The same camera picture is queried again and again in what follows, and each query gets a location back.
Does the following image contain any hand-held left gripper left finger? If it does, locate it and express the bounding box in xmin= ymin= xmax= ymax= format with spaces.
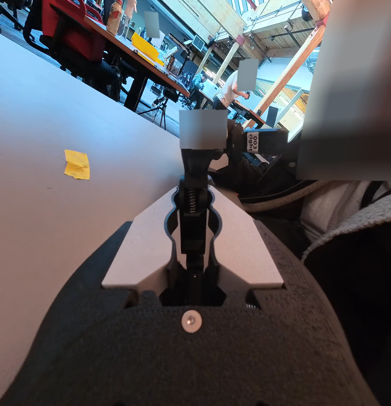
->
xmin=102 ymin=187 xmax=181 ymax=299

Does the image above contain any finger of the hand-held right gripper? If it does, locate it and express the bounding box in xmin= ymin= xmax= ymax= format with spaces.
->
xmin=209 ymin=152 xmax=230 ymax=172

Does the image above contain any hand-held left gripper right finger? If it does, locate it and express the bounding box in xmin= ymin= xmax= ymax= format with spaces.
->
xmin=209 ymin=187 xmax=284 ymax=300

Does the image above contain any black plastic spring clamp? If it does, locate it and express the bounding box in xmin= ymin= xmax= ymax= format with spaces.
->
xmin=178 ymin=149 xmax=219 ymax=306

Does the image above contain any person's right forearm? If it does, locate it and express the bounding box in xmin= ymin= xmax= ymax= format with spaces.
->
xmin=229 ymin=154 xmax=299 ymax=203

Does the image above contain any black tripod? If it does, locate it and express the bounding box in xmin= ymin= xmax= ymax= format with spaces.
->
xmin=137 ymin=87 xmax=178 ymax=130

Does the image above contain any brown wooden beam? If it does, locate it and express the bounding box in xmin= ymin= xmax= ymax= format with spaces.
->
xmin=260 ymin=24 xmax=326 ymax=111

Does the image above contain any white shirt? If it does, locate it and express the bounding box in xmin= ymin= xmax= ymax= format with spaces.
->
xmin=300 ymin=181 xmax=391 ymax=245

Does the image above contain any colourful picture box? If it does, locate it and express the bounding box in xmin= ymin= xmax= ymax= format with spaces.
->
xmin=168 ymin=55 xmax=184 ymax=77

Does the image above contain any yellow tape piece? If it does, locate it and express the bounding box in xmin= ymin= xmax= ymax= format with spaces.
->
xmin=64 ymin=149 xmax=91 ymax=181

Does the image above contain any long wooden table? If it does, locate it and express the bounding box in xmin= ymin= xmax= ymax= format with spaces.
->
xmin=49 ymin=3 xmax=191 ymax=112

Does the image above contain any black fleece-lined jacket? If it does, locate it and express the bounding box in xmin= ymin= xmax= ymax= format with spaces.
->
xmin=240 ymin=181 xmax=391 ymax=406

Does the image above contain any yellow plastic bin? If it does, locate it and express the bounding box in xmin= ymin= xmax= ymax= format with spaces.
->
xmin=131 ymin=32 xmax=166 ymax=67

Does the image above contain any brown snack jar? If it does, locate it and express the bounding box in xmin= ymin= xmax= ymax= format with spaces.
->
xmin=106 ymin=0 xmax=123 ymax=36

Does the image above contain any red office chair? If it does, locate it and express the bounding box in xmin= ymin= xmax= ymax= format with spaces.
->
xmin=22 ymin=0 xmax=120 ymax=96

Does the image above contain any light wooden post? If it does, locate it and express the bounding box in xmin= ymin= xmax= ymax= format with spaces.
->
xmin=211 ymin=33 xmax=245 ymax=84

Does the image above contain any black shoulder strap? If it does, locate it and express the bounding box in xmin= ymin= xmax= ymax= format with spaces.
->
xmin=360 ymin=181 xmax=384 ymax=208

